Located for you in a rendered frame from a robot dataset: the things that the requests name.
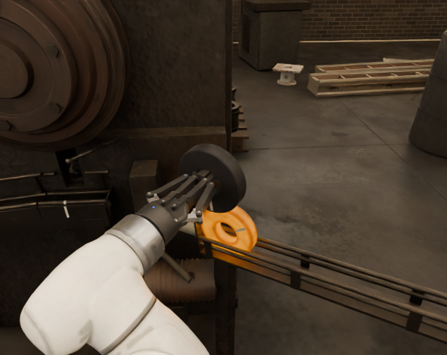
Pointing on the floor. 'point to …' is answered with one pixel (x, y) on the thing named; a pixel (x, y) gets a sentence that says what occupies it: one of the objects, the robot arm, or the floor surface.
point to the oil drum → (441, 103)
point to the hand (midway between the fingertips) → (210, 172)
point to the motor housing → (155, 284)
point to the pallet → (238, 126)
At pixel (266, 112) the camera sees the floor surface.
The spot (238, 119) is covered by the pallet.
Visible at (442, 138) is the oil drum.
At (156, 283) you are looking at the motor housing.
